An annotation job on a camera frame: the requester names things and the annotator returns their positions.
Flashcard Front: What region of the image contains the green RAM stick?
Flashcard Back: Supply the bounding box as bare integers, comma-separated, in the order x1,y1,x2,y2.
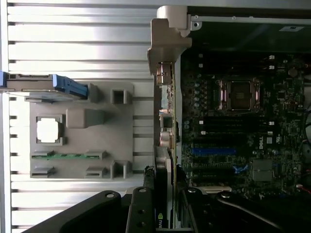
31,152,107,160

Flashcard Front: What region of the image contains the blue board wire connector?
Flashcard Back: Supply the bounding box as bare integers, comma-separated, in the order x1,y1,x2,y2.
232,164,249,173

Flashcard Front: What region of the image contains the hard disk in blue caddy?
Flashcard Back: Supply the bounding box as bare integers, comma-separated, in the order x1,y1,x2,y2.
0,71,88,102

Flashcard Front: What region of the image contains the grey parts rack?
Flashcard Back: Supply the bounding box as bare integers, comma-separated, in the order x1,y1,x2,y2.
29,81,134,180

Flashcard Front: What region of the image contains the green motherboard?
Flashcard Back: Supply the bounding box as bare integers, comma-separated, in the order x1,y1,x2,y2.
181,50,311,195

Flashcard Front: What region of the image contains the white expansion slot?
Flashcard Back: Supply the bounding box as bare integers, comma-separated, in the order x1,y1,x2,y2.
199,185,232,192

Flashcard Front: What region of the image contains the black RAM slot bank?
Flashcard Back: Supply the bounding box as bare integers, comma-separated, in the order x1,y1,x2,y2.
228,55,276,71
201,116,275,135

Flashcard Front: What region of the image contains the black open PC case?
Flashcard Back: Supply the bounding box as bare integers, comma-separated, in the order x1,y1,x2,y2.
155,5,311,202

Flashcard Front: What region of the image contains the blue expansion slot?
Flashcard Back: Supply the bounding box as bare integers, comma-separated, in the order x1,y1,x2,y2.
191,147,238,156

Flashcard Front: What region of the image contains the metal CPU socket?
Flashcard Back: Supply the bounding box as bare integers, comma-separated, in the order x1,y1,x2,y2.
213,79,262,112

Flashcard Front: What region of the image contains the silver CPU chip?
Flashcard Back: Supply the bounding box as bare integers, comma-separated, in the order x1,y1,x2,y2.
36,120,60,143

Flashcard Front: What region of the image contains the white barcode sticker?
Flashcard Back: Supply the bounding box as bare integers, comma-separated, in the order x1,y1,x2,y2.
279,25,304,32

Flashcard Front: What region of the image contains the silver chipset heatsink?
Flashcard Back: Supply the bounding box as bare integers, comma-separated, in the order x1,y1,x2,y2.
252,159,274,182

